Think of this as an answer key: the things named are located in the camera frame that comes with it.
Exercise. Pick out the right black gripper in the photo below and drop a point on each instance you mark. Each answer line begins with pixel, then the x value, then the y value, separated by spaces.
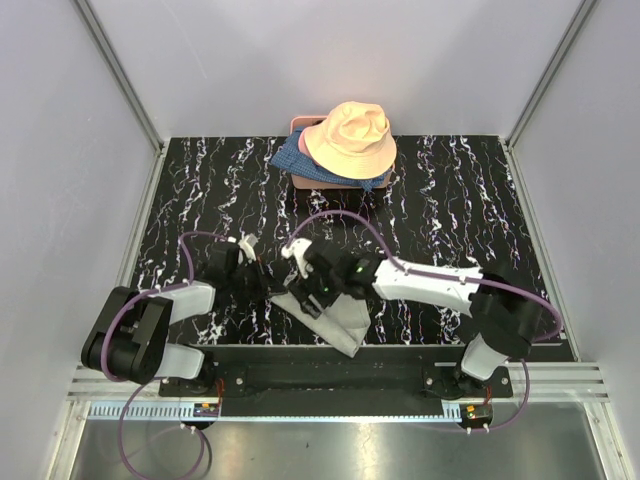
pixel 302 288

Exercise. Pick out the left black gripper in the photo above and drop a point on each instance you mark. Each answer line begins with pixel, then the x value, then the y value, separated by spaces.
pixel 263 286

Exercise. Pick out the grey cloth napkin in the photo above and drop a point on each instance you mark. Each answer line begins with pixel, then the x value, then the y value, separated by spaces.
pixel 343 325

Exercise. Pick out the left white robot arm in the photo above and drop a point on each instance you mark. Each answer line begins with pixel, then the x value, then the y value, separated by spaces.
pixel 129 340

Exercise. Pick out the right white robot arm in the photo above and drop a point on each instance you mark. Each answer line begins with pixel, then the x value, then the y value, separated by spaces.
pixel 505 318

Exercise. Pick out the blue patterned cloth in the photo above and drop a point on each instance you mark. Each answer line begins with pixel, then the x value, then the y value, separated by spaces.
pixel 307 175

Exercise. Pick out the peach bucket hat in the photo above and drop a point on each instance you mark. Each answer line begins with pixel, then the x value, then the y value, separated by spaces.
pixel 353 141

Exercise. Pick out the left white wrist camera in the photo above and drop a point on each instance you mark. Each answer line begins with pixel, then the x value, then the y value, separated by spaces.
pixel 246 245

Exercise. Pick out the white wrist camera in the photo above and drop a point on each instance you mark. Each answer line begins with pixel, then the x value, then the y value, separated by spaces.
pixel 296 251
pixel 246 245

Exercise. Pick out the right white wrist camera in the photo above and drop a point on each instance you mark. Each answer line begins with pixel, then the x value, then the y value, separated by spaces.
pixel 296 251

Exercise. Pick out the white slotted cable duct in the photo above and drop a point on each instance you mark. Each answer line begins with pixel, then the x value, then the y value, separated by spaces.
pixel 161 410

